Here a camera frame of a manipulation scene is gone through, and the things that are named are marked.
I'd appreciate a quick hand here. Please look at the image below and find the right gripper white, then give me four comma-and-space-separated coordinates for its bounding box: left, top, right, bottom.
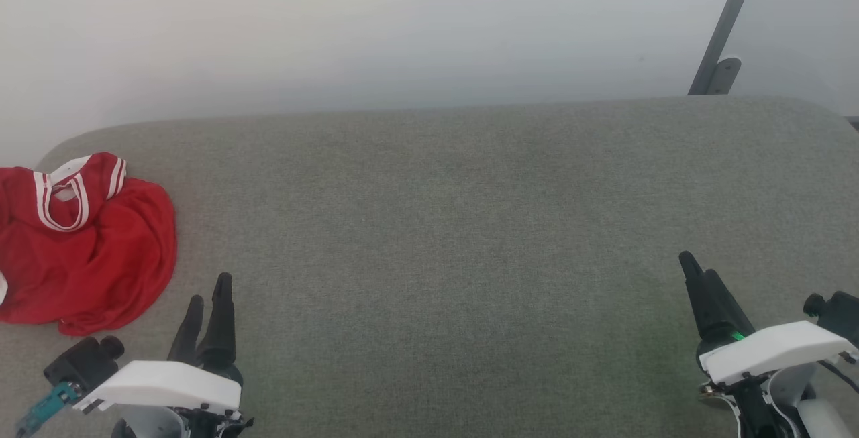
679, 251, 859, 385

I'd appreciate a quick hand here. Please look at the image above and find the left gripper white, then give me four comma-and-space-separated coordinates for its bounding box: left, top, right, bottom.
72, 272, 242, 414

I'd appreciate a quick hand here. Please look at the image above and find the red white basketball jersey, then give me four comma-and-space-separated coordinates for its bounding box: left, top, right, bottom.
0, 152, 179, 337

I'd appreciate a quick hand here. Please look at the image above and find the grey rounded mounting plate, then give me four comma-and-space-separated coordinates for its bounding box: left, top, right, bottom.
705, 56, 742, 95

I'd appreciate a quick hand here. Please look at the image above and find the grey slanted metal bar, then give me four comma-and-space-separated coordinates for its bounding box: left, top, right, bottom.
688, 0, 766, 95

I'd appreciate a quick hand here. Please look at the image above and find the thin black cable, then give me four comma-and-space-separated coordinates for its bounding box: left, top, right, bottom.
817, 360, 859, 395

